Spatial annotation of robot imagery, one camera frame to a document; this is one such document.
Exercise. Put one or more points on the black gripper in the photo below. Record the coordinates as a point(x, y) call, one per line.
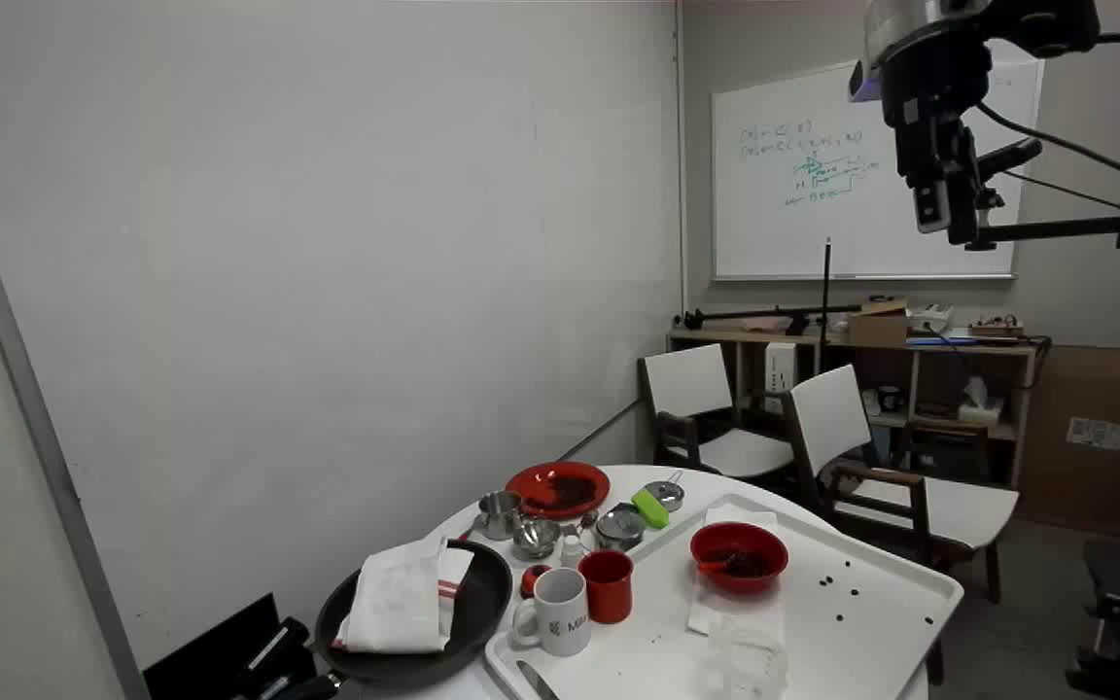
point(931, 94)

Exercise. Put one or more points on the small red bowl with beans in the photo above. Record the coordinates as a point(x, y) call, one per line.
point(718, 574)

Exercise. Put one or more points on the red mug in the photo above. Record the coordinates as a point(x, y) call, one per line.
point(608, 587)

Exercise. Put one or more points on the small steel bowl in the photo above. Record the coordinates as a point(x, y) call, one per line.
point(535, 539)

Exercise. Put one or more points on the white mug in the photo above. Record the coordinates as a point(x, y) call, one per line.
point(561, 606)

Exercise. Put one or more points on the cardboard box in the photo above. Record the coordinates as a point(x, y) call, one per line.
point(875, 328)

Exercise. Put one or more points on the black tripod pole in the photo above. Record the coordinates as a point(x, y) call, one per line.
point(826, 298)

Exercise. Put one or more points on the wooden shelf desk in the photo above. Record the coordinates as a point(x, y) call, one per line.
point(931, 372)

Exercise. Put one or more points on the white tissue box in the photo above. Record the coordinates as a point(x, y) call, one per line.
point(979, 405)

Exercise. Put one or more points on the white cushioned wooden chair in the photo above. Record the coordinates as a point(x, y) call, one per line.
point(690, 378)
point(832, 418)

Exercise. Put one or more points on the brown cardboard panel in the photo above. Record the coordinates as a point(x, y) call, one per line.
point(1077, 479)

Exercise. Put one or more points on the silver pot lid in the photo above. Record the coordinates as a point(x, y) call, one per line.
point(662, 492)

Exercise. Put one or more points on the green toy vegetable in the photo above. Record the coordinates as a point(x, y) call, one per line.
point(652, 505)

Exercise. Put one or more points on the white plastic tray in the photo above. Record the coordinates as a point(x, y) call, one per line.
point(874, 635)

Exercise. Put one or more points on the red plate with beans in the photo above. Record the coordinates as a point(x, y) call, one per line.
point(539, 492)

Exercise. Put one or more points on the small white salt shaker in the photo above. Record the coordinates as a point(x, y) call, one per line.
point(573, 547)

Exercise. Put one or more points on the clear plastic cup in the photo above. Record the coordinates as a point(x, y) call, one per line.
point(740, 666)

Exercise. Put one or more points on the small steel pot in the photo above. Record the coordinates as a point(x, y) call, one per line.
point(497, 514)

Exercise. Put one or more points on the small red round object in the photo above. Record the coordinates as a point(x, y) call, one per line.
point(530, 582)

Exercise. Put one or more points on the grey table knife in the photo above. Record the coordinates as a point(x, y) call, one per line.
point(535, 676)

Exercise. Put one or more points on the white towel with red stripes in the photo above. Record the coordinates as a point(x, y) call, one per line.
point(395, 599)

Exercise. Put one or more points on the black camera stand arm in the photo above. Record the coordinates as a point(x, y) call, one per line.
point(1067, 229)

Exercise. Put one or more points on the wall whiteboard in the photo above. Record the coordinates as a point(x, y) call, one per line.
point(766, 219)

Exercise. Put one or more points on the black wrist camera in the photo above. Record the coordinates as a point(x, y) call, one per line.
point(1038, 26)

